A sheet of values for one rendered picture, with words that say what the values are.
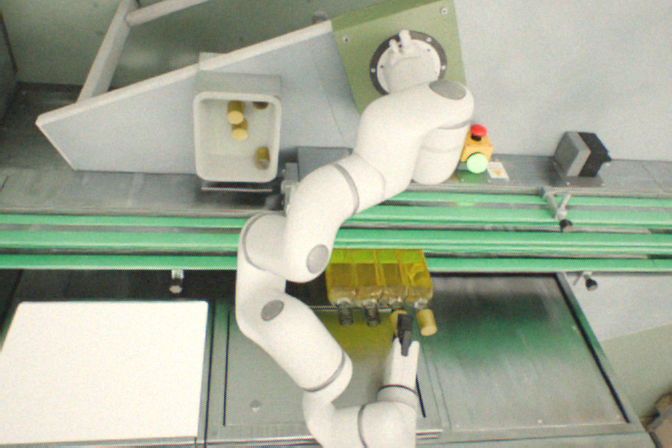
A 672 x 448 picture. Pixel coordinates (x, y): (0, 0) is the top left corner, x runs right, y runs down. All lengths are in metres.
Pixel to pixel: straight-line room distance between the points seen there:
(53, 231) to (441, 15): 0.90
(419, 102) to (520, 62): 0.52
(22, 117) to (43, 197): 0.68
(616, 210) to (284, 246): 0.93
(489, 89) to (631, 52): 0.32
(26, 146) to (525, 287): 1.48
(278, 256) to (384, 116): 0.24
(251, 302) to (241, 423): 0.39
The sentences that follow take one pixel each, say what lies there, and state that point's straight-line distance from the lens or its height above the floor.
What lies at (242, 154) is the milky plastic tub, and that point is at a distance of 1.30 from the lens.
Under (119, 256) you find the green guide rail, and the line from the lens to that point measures 1.32.
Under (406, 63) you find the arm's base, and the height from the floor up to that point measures 0.88.
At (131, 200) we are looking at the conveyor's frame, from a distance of 1.31.
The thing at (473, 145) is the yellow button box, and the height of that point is 0.82.
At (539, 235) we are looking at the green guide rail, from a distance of 1.40.
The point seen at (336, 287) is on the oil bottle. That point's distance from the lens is 1.17.
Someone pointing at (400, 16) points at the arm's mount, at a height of 0.82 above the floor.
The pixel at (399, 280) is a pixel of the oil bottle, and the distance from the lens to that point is 1.22.
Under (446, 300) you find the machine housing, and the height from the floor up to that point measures 0.96.
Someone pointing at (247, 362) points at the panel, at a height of 1.15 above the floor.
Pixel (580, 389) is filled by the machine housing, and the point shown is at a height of 1.22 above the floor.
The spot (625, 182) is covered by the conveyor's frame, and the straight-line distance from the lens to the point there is 1.53.
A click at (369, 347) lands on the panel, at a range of 1.29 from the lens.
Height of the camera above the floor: 1.79
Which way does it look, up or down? 47 degrees down
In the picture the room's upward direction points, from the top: 171 degrees clockwise
